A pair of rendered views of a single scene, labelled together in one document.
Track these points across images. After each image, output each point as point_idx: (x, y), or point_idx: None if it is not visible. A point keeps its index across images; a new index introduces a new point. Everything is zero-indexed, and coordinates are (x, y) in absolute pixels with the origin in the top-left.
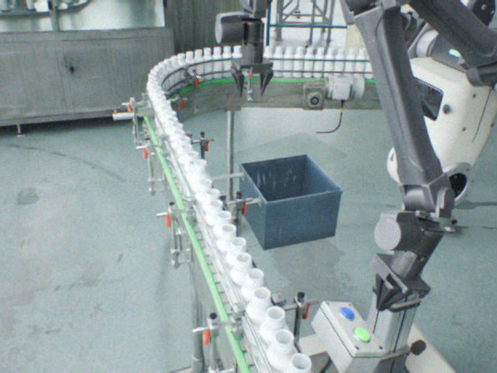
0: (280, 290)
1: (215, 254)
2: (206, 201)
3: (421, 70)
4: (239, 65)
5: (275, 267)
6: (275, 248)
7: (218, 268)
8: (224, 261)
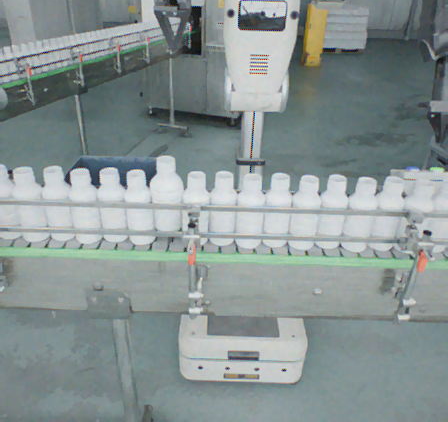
0: (77, 336)
1: (280, 232)
2: (222, 192)
3: None
4: None
5: (41, 328)
6: (14, 316)
7: (307, 234)
8: (317, 217)
